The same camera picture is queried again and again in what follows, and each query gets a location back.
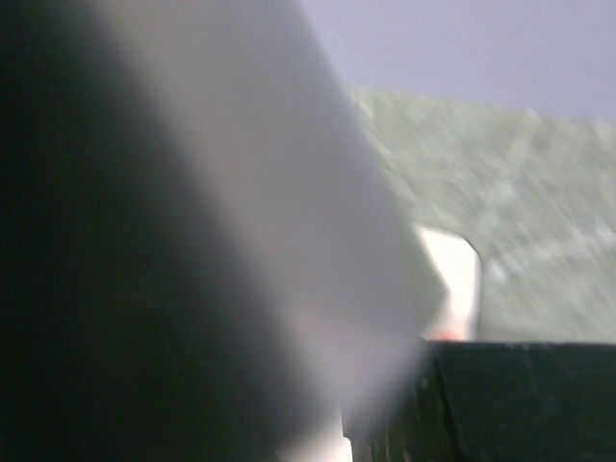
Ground white rectangular plate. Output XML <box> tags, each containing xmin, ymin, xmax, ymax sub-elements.
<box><xmin>415</xmin><ymin>224</ymin><xmax>483</xmax><ymax>342</ymax></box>

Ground glazed red meat strip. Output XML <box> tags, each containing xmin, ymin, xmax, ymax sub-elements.
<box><xmin>432</xmin><ymin>329</ymin><xmax>464</xmax><ymax>342</ymax></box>

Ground steel serving tongs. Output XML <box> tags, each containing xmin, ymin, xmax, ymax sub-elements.
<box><xmin>1</xmin><ymin>1</ymin><xmax>444</xmax><ymax>461</ymax></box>

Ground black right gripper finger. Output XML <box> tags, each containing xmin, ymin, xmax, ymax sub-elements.
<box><xmin>344</xmin><ymin>342</ymin><xmax>615</xmax><ymax>462</ymax></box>

